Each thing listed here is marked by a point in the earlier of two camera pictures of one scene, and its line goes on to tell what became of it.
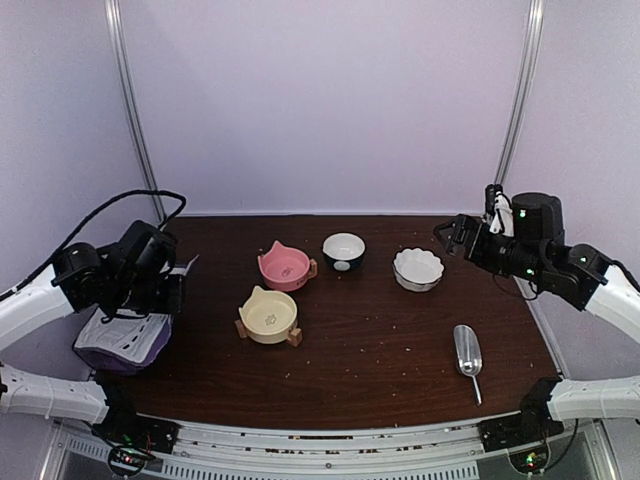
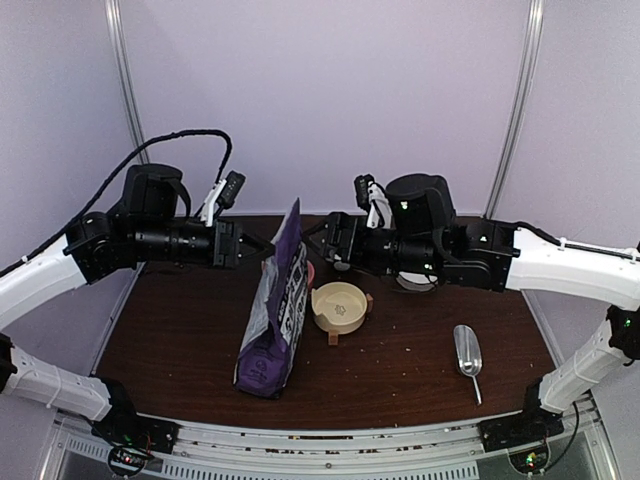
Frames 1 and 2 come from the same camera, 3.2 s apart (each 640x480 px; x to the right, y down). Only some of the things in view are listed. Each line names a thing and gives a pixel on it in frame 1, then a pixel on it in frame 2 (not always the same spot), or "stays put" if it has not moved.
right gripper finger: [443, 231] → [315, 235]
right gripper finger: [454, 246] → [319, 243]
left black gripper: [174, 302] → [226, 236]
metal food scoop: [469, 353] stays put
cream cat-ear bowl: [269, 317] → [338, 308]
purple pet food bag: [128, 342] → [269, 349]
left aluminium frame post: [136, 104] stays put
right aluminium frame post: [523, 92] stays put
